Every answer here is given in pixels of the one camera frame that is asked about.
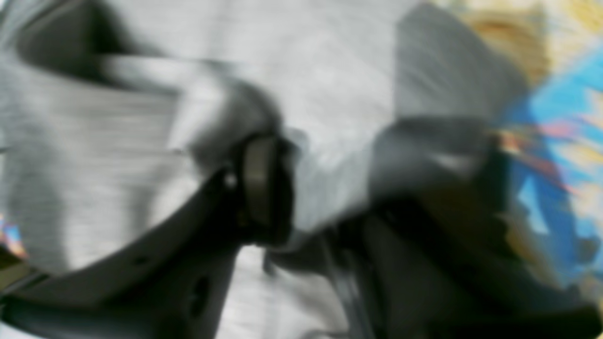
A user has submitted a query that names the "colourful patterned tablecloth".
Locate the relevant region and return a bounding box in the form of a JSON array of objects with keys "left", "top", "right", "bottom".
[{"left": 1, "top": 0, "right": 602, "bottom": 291}]

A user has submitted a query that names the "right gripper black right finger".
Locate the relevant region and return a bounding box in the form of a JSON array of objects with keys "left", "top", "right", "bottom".
[{"left": 330, "top": 137, "right": 602, "bottom": 339}]

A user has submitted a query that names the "grey T-shirt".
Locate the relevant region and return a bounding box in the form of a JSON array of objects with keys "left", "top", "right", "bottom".
[{"left": 1, "top": 0, "right": 525, "bottom": 339}]

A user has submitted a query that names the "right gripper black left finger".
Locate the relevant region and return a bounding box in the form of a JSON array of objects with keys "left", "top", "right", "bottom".
[{"left": 1, "top": 135, "right": 293, "bottom": 339}]

